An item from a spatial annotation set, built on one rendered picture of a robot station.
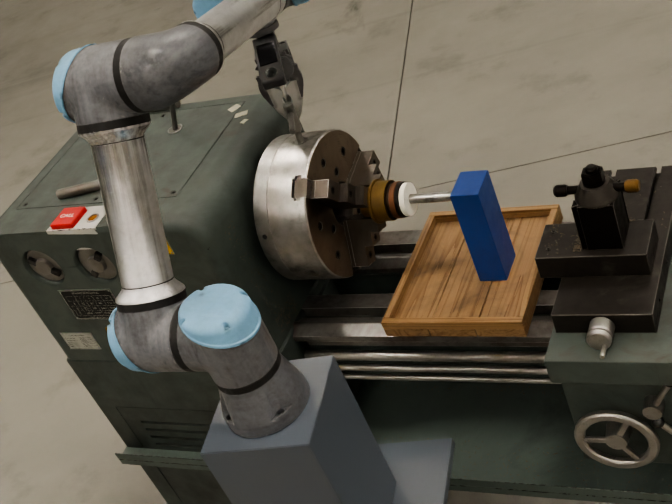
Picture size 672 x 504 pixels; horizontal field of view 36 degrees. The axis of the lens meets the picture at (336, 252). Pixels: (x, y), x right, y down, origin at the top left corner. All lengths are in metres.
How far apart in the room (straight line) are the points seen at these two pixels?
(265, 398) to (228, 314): 0.16
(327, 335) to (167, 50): 0.87
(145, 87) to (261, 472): 0.65
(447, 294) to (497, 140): 2.16
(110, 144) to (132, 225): 0.13
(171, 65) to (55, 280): 0.91
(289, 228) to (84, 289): 0.51
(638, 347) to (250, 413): 0.68
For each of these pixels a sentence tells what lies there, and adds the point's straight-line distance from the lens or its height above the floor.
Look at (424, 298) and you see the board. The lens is 2.15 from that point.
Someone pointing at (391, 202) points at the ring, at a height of 1.10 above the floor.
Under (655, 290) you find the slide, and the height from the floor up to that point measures 0.97.
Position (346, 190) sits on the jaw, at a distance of 2.06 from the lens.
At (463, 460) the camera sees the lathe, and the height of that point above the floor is 0.54.
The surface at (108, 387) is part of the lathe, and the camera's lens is 2.57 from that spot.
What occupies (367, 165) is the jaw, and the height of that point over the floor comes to 1.11.
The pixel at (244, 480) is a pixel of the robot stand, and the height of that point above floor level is 1.03.
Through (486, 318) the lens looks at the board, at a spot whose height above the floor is 0.91.
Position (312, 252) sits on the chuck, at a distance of 2.06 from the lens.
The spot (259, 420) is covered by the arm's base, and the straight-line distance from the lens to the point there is 1.68.
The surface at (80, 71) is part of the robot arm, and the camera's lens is 1.64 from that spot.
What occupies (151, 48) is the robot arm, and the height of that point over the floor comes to 1.69.
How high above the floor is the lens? 2.22
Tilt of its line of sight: 34 degrees down
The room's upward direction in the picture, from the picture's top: 25 degrees counter-clockwise
